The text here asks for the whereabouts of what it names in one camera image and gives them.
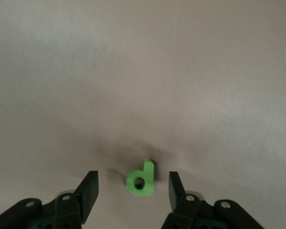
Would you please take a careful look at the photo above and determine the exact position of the green foam letter d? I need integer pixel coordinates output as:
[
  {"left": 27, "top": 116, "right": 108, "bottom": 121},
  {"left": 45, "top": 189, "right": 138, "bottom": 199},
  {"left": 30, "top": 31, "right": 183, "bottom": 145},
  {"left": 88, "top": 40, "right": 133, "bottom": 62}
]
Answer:
[{"left": 125, "top": 158, "right": 155, "bottom": 197}]

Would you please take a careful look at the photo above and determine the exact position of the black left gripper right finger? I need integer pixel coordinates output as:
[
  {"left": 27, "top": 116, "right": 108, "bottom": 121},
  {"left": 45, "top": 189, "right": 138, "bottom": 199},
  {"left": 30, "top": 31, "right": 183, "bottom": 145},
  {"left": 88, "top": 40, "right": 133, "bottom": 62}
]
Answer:
[{"left": 162, "top": 171, "right": 265, "bottom": 229}]

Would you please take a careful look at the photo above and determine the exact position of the brown table cover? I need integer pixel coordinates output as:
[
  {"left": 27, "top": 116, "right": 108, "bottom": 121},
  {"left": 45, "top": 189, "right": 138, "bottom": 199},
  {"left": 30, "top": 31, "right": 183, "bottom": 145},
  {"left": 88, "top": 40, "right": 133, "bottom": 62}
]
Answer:
[{"left": 0, "top": 0, "right": 286, "bottom": 229}]

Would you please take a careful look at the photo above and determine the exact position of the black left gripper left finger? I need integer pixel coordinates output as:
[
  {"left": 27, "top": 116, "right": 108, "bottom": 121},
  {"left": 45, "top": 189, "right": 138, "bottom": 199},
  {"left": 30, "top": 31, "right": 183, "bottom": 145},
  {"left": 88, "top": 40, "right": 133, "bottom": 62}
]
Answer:
[{"left": 0, "top": 170, "right": 99, "bottom": 229}]

